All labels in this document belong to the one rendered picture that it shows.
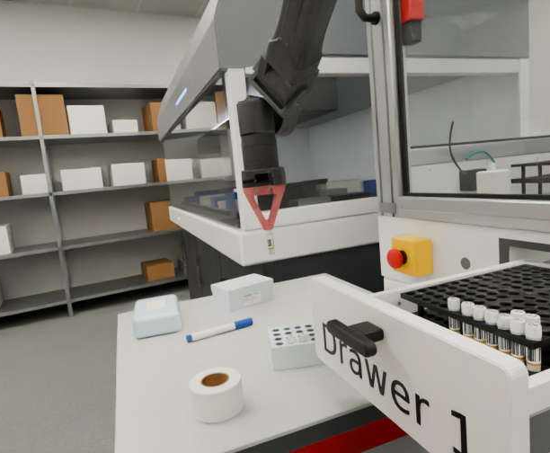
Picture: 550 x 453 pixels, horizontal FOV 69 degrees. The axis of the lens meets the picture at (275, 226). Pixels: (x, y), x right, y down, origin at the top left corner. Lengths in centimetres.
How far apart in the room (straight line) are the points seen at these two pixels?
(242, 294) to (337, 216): 48
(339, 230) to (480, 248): 62
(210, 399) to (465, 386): 32
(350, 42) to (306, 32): 85
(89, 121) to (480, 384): 382
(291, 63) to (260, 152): 14
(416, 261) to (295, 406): 39
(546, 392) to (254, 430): 32
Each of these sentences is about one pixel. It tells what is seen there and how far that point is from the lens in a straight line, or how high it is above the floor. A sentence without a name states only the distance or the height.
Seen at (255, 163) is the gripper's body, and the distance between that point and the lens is 63.
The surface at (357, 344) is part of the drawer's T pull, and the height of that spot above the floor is 91.
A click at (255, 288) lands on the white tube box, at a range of 97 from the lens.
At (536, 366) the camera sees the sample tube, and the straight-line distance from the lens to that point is 44.
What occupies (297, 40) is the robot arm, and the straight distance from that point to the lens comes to 55.
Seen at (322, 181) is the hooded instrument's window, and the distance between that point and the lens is 129.
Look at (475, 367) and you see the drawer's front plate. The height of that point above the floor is 92.
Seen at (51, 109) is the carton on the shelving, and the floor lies 178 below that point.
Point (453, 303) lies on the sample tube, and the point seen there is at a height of 91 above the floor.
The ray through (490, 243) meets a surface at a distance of 75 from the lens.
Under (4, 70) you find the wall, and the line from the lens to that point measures 455.
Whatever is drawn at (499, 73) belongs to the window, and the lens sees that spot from 75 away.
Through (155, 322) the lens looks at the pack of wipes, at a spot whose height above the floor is 79.
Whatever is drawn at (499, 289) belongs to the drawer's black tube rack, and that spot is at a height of 90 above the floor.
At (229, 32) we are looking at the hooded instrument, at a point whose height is 146.
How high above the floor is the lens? 107
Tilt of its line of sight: 7 degrees down
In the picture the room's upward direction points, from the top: 6 degrees counter-clockwise
